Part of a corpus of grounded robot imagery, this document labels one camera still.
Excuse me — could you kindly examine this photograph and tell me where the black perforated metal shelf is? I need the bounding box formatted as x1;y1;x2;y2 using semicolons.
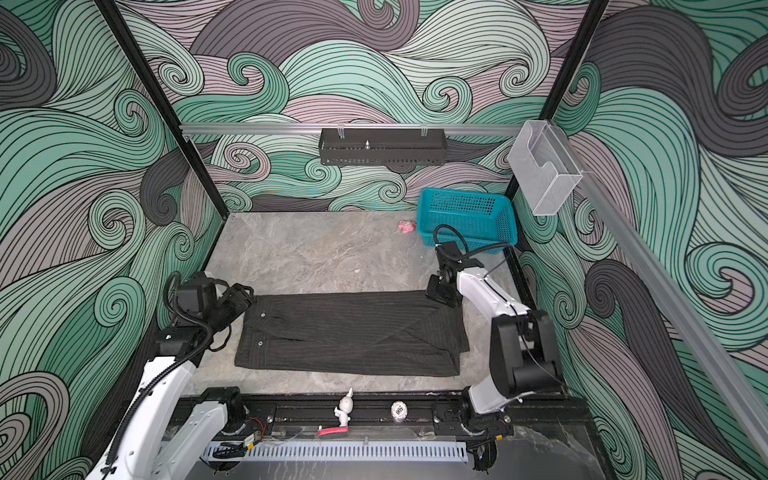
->
318;129;448;167

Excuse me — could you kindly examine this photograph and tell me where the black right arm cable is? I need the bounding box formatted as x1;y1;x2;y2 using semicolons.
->
432;223;517;265

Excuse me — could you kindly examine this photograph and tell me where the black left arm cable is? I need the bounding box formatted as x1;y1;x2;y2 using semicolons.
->
101;272;232;475

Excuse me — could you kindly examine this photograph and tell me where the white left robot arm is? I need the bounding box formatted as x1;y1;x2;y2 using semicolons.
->
87;274;256;479

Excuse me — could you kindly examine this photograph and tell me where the dark grey pinstriped shirt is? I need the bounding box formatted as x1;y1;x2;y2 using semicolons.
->
234;291;470;377

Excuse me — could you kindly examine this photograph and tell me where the teal plastic basket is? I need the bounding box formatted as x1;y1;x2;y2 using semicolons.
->
416;188;518;250

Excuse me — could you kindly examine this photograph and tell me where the aluminium rail wall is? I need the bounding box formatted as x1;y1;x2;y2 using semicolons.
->
545;122;767;460
179;122;522;137

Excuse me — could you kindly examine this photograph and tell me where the clear plastic wall holder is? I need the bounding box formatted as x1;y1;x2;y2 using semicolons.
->
507;120;583;217

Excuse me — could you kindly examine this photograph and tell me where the aluminium rail right wall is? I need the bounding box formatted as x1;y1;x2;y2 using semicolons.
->
545;122;767;460

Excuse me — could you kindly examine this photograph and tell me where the small pink toy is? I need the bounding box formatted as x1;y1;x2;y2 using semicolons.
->
398;220;417;234

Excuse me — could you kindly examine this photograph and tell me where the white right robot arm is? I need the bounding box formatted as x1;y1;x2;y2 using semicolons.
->
427;241;562;415

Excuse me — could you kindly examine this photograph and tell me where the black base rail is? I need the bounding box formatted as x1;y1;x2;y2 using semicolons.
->
113;392;595;442

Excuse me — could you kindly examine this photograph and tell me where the white figurine on pink base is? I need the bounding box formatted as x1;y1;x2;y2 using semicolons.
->
317;388;354;439

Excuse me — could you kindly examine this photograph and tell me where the aluminium rail back wall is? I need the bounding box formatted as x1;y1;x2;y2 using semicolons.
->
179;122;522;137

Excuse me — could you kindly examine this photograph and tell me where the white slotted cable duct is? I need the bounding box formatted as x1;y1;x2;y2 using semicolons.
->
228;440;469;463

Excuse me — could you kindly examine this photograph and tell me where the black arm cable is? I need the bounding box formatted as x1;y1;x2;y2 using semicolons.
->
101;272;232;475
432;223;517;265

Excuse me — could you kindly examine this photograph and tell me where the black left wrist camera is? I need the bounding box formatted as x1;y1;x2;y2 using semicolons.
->
174;272;217;319

